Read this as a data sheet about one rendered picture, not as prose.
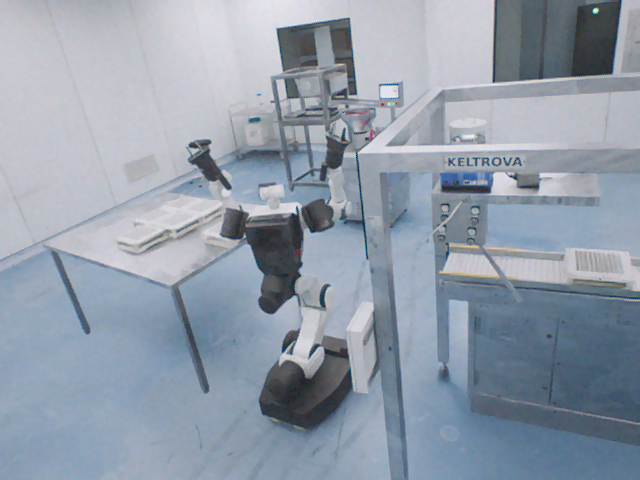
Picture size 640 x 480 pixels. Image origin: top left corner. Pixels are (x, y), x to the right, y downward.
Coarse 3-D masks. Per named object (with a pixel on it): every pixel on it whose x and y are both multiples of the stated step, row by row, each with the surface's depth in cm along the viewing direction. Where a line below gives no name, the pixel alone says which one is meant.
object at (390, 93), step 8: (400, 80) 449; (384, 88) 453; (392, 88) 449; (400, 88) 446; (384, 96) 456; (392, 96) 452; (400, 96) 449; (384, 104) 458; (392, 104) 455; (400, 104) 452; (392, 112) 464; (392, 120) 467
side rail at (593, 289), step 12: (444, 276) 214; (456, 276) 212; (468, 276) 209; (540, 288) 198; (552, 288) 196; (564, 288) 194; (576, 288) 192; (588, 288) 190; (600, 288) 188; (612, 288) 186; (624, 288) 185
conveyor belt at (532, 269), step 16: (448, 256) 237; (464, 256) 232; (480, 256) 230; (464, 272) 219; (480, 272) 217; (496, 272) 216; (512, 272) 213; (528, 272) 212; (544, 272) 210; (560, 272) 208
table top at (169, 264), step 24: (168, 192) 411; (120, 216) 371; (48, 240) 343; (72, 240) 337; (96, 240) 330; (168, 240) 313; (192, 240) 307; (96, 264) 299; (120, 264) 288; (144, 264) 283; (168, 264) 279; (192, 264) 274; (168, 288) 257
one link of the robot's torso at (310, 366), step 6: (294, 342) 273; (288, 348) 269; (318, 348) 265; (288, 354) 268; (318, 354) 263; (324, 354) 270; (282, 360) 262; (294, 360) 258; (300, 360) 258; (306, 360) 257; (312, 360) 259; (318, 360) 264; (306, 366) 255; (312, 366) 258; (318, 366) 264; (306, 372) 255; (312, 372) 258
